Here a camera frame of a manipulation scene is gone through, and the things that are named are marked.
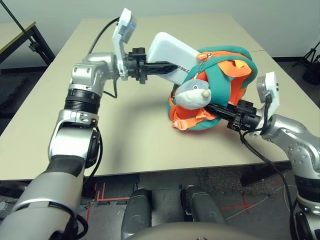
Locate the white pencil case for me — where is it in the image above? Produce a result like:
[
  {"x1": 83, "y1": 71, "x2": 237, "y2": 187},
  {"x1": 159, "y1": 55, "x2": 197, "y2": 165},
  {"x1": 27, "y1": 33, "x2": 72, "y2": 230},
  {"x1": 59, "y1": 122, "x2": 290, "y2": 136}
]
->
[{"x1": 145, "y1": 31, "x2": 201, "y2": 86}]

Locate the black pole with clamp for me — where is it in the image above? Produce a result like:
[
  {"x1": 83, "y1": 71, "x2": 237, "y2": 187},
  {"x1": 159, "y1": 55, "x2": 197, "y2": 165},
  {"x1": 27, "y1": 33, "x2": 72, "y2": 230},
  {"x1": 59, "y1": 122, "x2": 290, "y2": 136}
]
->
[{"x1": 0, "y1": 0, "x2": 41, "y2": 53}]

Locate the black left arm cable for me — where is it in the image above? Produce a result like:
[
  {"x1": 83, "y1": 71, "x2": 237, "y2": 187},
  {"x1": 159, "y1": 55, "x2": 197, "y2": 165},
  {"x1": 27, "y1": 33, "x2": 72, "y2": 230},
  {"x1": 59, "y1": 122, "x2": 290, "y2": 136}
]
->
[{"x1": 46, "y1": 15, "x2": 121, "y2": 240}]

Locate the thin white floor cable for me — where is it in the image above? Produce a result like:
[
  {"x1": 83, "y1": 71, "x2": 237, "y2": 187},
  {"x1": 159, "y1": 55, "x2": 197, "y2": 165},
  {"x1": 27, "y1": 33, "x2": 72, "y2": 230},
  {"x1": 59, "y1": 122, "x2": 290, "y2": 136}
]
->
[{"x1": 225, "y1": 169, "x2": 299, "y2": 221}]

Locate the grey white plush toy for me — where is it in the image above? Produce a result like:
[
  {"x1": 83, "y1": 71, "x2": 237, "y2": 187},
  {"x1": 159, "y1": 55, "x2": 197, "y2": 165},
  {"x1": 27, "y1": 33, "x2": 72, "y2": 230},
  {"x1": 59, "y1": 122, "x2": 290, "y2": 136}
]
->
[{"x1": 173, "y1": 75, "x2": 212, "y2": 110}]

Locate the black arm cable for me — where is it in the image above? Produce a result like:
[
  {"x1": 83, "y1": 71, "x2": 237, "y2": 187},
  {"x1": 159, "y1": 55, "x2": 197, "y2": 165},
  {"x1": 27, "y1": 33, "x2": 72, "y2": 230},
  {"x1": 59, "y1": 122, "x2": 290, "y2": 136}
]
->
[
  {"x1": 238, "y1": 91, "x2": 305, "y2": 240},
  {"x1": 46, "y1": 15, "x2": 121, "y2": 240}
]

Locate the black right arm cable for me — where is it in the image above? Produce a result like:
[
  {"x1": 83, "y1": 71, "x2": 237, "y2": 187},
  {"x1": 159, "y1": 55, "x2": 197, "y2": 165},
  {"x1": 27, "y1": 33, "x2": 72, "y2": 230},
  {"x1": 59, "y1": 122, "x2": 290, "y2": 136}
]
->
[{"x1": 238, "y1": 91, "x2": 305, "y2": 240}]

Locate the grey left robot leg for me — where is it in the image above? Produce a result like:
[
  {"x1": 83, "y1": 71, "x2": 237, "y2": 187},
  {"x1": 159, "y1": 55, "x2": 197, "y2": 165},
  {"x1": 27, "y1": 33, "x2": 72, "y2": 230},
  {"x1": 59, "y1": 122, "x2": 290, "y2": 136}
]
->
[{"x1": 120, "y1": 188, "x2": 153, "y2": 239}]

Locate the black tripod stand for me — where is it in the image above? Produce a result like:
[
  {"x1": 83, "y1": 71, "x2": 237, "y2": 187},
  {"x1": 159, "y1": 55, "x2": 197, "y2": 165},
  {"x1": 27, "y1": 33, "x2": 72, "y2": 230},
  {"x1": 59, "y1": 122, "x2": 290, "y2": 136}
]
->
[{"x1": 291, "y1": 40, "x2": 320, "y2": 69}]

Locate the black bin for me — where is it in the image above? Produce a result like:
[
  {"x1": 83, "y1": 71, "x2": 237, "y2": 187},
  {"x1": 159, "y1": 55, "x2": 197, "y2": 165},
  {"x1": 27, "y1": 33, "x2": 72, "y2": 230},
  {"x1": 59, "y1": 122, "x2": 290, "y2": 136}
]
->
[{"x1": 301, "y1": 66, "x2": 320, "y2": 86}]

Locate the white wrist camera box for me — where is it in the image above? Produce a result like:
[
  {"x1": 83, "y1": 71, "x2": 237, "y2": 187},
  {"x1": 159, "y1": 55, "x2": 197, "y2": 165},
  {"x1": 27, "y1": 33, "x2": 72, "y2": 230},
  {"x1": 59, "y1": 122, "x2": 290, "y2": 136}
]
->
[
  {"x1": 111, "y1": 7, "x2": 138, "y2": 82},
  {"x1": 249, "y1": 71, "x2": 280, "y2": 137}
]

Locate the beige side table black frame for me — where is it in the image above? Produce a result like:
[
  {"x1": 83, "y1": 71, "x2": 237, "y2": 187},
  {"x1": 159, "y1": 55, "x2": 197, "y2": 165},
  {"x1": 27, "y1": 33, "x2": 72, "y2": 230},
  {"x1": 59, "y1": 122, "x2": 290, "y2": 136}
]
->
[{"x1": 0, "y1": 20, "x2": 56, "y2": 69}]

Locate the beige robot torso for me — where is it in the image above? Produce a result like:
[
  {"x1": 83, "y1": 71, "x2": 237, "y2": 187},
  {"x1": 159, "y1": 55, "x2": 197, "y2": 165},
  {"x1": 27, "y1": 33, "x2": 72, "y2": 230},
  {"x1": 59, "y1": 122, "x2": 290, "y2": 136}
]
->
[{"x1": 121, "y1": 221, "x2": 264, "y2": 240}]

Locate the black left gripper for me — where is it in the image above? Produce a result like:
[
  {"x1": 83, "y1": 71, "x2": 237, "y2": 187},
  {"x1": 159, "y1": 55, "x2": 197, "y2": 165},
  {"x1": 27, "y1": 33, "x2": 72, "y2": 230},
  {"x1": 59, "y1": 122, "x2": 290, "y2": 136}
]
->
[{"x1": 125, "y1": 46, "x2": 179, "y2": 85}]

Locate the orange and teal backpack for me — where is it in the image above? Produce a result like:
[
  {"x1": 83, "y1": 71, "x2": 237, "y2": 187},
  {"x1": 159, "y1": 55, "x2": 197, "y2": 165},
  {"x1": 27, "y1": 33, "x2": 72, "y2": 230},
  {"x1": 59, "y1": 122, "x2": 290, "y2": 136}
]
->
[{"x1": 166, "y1": 45, "x2": 259, "y2": 132}]

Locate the grey robot leg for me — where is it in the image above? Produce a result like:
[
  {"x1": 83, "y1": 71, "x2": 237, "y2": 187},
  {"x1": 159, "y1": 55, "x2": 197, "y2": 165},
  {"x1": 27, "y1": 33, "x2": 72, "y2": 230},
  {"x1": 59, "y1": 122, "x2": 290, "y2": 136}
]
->
[
  {"x1": 120, "y1": 188, "x2": 153, "y2": 239},
  {"x1": 180, "y1": 184, "x2": 227, "y2": 225}
]

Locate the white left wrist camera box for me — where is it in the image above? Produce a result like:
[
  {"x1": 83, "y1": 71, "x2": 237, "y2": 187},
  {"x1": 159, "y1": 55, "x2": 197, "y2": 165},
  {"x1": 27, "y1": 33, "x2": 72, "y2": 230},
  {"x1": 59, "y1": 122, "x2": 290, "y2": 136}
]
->
[{"x1": 111, "y1": 7, "x2": 138, "y2": 82}]

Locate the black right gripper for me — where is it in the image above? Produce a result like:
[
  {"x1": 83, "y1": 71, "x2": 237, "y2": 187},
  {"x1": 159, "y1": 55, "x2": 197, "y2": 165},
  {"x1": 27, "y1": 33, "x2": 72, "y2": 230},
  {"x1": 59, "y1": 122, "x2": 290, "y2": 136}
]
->
[{"x1": 206, "y1": 99, "x2": 259, "y2": 132}]

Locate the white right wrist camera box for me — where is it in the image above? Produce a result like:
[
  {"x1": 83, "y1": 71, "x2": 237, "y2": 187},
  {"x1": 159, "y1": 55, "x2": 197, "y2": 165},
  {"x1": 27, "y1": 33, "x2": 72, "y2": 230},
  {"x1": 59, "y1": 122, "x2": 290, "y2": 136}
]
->
[{"x1": 249, "y1": 71, "x2": 280, "y2": 137}]

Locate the grey right robot leg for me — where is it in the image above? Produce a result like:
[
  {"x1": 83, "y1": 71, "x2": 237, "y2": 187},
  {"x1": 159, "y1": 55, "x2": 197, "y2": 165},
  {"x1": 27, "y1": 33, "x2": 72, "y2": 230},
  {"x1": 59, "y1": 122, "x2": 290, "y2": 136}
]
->
[{"x1": 180, "y1": 184, "x2": 227, "y2": 225}]

